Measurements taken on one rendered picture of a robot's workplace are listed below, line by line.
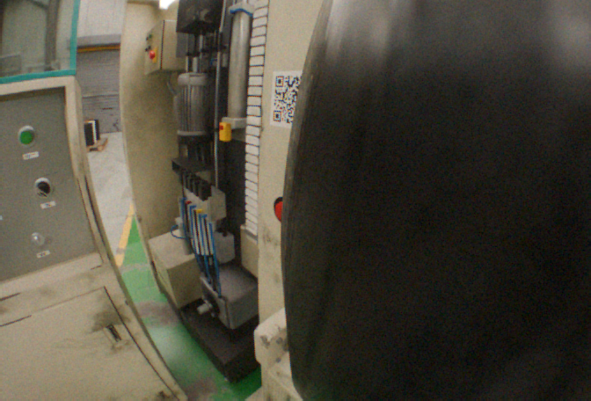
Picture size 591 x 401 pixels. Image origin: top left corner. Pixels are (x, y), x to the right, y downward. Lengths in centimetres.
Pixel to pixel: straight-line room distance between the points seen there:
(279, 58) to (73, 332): 71
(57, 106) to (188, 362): 124
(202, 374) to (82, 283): 90
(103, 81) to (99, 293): 924
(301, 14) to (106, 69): 944
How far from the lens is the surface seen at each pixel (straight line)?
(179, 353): 144
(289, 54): 32
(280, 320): 34
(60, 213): 56
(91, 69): 985
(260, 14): 40
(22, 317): 66
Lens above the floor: 122
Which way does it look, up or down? 20 degrees down
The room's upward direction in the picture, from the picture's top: 5 degrees clockwise
